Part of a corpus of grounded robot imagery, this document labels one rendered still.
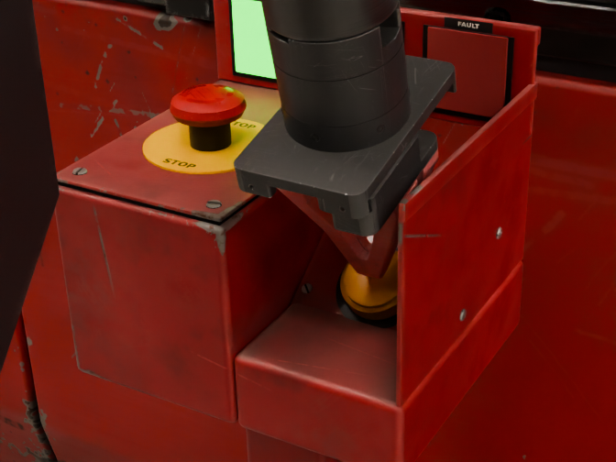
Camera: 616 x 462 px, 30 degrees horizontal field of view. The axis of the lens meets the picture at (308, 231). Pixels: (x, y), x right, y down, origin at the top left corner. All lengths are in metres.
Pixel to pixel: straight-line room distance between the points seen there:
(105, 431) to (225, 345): 0.59
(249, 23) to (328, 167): 0.20
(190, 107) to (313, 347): 0.14
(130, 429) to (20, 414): 0.16
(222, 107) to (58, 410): 0.64
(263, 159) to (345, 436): 0.14
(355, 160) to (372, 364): 0.12
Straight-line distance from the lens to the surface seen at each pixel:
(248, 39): 0.68
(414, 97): 0.53
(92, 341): 0.63
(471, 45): 0.61
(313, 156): 0.50
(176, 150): 0.61
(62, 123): 0.99
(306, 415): 0.57
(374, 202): 0.48
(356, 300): 0.59
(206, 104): 0.59
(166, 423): 1.09
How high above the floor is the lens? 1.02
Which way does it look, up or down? 28 degrees down
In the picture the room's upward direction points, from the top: 2 degrees counter-clockwise
